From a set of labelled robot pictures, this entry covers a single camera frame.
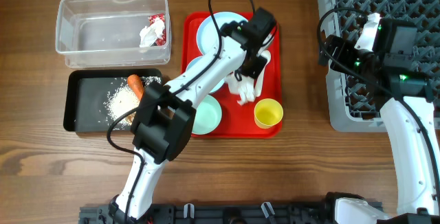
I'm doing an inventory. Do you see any light blue plate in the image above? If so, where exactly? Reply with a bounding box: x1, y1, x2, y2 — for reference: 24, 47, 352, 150
196, 12, 247, 55

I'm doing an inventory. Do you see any light blue bowl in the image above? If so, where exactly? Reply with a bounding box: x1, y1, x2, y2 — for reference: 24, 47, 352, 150
186, 56, 225, 94

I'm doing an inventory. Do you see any red snack wrapper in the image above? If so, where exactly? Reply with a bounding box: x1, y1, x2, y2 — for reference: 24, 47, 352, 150
148, 13, 166, 46

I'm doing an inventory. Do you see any mint green bowl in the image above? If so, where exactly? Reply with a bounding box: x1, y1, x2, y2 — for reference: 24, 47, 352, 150
192, 95, 222, 135

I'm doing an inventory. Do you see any white tissue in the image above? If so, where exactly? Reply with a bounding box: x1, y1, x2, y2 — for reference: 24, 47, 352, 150
140, 26, 155, 47

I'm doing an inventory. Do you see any orange carrot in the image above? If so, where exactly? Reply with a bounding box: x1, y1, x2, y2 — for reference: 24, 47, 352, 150
127, 74, 144, 104

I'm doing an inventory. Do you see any white rice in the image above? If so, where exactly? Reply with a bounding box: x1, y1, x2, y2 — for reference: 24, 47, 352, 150
103, 76, 162, 131

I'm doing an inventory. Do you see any clear plastic wrap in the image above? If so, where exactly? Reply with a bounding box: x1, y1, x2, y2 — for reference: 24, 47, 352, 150
225, 74, 256, 106

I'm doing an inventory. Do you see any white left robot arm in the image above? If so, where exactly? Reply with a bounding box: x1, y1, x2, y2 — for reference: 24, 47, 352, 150
109, 8, 277, 223

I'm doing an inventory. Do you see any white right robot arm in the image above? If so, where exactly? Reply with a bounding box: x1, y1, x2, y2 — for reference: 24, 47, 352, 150
317, 8, 439, 223

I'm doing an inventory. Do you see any grey dishwasher rack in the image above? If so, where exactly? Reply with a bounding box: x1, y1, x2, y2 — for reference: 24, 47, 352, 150
318, 0, 439, 132

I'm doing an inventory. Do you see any white plastic spoon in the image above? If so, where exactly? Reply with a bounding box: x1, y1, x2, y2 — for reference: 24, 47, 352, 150
254, 50, 272, 97

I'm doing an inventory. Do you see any yellow cup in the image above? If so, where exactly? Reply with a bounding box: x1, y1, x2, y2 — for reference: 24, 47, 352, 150
254, 98, 284, 129

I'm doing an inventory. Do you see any red serving tray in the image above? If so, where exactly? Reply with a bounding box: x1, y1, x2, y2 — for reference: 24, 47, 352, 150
181, 12, 282, 139

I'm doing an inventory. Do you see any clear plastic bin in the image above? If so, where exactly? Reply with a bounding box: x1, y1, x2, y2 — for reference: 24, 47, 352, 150
55, 0, 171, 68

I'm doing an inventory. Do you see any black tray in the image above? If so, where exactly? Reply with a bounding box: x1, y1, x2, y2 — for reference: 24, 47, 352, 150
63, 69, 162, 133

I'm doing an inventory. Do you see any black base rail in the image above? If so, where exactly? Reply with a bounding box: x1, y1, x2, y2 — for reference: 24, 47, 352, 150
78, 201, 384, 224

